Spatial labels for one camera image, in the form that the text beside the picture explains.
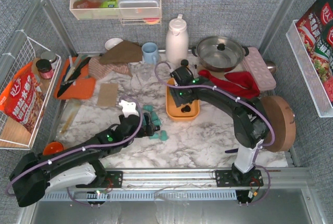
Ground pink egg tray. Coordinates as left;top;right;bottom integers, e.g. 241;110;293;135
242;47;276;92

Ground black kitchen knife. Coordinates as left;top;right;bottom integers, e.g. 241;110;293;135
56;57;91;98

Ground orange cup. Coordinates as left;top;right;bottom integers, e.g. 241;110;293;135
43;141;64;156

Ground silver lidded jar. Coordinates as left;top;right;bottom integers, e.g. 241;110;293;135
41;51;57;64

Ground white mesh basket right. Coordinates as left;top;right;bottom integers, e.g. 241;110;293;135
286;20;332;118

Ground brown cloth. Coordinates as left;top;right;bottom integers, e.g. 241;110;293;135
99;41;143;65

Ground small orange bottle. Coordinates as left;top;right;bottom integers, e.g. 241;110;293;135
181;59;189;67

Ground black coffee capsule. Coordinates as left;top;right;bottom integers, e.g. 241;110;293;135
181;105;191;113

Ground orange snack bag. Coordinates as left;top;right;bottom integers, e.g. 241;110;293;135
1;62;44;133

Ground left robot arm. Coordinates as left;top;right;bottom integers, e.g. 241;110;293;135
9;113;160;207

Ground striped pink cloth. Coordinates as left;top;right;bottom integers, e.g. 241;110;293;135
88;56;132;81

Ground orange cutting board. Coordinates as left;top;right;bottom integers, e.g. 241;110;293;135
53;58;96;100

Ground purple spatula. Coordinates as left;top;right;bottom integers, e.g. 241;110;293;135
225;148;238;153

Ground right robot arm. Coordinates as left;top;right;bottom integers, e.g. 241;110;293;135
170;66;272;185

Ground red lidded jar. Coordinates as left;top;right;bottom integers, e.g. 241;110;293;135
35;59;54;80

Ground round wooden board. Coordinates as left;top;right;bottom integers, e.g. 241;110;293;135
261;96;296;152

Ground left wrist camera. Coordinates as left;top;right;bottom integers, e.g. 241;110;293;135
119;99;139;118

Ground steel pot with lid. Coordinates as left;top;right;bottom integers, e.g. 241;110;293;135
191;36;249;72

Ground tan felt coaster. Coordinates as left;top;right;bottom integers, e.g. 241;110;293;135
97;83;118;107

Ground red cloth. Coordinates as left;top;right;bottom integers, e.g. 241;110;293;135
198;70;260;99

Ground white thermos jug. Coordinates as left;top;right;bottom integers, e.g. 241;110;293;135
165;14;189;65

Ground green coffee capsule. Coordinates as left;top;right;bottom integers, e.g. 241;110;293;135
143;105;153;112
151;111;159;121
149;133;159;139
160;130;169;141

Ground orange storage basket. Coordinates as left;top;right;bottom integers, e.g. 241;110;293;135
165;87;200;122

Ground white wire basket left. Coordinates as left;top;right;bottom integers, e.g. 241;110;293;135
1;30;62;150

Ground white bowl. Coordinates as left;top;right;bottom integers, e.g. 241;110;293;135
105;37;123;50

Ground light blue mug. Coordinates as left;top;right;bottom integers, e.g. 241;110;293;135
142;42;159;65

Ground red seasoning packets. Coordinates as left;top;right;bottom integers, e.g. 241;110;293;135
296;0;332;102

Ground clear plastic containers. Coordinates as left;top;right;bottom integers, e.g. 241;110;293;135
118;0;160;19

